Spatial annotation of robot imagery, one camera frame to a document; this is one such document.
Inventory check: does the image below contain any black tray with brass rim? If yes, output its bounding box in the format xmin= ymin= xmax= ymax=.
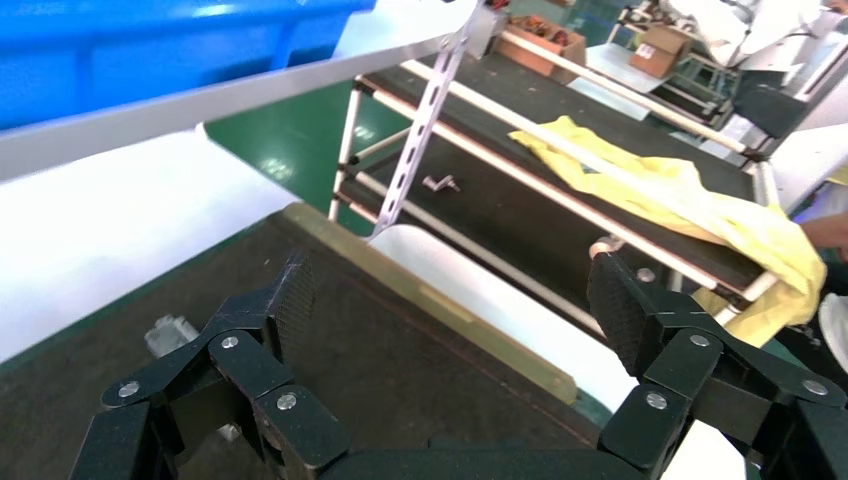
xmin=0 ymin=201 xmax=601 ymax=480

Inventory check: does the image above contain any cardboard box with label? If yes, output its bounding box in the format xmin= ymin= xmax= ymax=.
xmin=629 ymin=25 xmax=694 ymax=79

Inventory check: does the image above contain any open cardboard box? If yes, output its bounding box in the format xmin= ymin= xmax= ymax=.
xmin=495 ymin=14 xmax=588 ymax=78

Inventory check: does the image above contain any yellow cloth garment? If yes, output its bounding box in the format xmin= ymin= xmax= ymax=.
xmin=508 ymin=115 xmax=828 ymax=349

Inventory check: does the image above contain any white flat board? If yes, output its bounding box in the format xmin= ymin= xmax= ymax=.
xmin=569 ymin=42 xmax=654 ymax=122

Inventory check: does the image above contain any blue plastic bin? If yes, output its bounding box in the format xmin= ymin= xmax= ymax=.
xmin=0 ymin=0 xmax=378 ymax=132

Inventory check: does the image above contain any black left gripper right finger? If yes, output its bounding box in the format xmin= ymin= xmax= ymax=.
xmin=586 ymin=251 xmax=848 ymax=480

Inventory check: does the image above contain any white slotted metal rack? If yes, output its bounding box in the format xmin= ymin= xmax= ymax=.
xmin=0 ymin=0 xmax=492 ymax=241

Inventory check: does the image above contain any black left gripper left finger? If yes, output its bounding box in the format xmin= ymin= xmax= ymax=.
xmin=69 ymin=254 xmax=352 ymax=480

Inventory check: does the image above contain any small grey metal fitting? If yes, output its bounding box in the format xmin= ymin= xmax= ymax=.
xmin=421 ymin=174 xmax=462 ymax=195

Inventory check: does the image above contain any grey metal box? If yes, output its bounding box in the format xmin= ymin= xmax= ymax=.
xmin=471 ymin=3 xmax=509 ymax=58

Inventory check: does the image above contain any beige round pipe cap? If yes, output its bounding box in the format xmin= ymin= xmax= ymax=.
xmin=589 ymin=237 xmax=625 ymax=261

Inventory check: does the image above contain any black cart with white pipes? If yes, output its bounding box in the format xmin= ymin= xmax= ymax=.
xmin=327 ymin=29 xmax=783 ymax=339

